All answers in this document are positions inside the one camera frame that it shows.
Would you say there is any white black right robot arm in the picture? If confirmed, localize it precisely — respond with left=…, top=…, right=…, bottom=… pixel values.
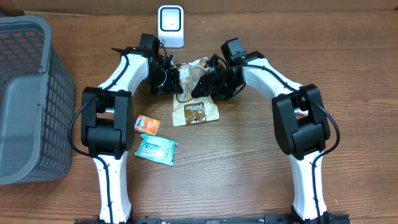
left=191, top=38, right=330, bottom=223

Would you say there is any teal wet wipes pack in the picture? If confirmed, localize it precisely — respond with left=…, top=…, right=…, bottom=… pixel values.
left=134, top=134, right=178, bottom=166

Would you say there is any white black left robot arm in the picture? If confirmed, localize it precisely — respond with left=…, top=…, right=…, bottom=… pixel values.
left=75, top=34, right=183, bottom=223

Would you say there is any brown mushroom snack bag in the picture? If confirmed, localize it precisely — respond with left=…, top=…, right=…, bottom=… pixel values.
left=172, top=57, right=220, bottom=126

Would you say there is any white barcode scanner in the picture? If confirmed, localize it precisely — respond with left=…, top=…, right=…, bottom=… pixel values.
left=158, top=5, right=184, bottom=48

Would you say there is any orange tissue pack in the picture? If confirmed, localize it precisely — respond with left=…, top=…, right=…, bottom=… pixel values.
left=134, top=114, right=161, bottom=135

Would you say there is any black mesh basket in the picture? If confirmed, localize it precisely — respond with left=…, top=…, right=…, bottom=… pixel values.
left=1, top=16, right=75, bottom=185

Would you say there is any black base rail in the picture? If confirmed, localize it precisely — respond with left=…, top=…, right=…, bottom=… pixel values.
left=74, top=213, right=351, bottom=224

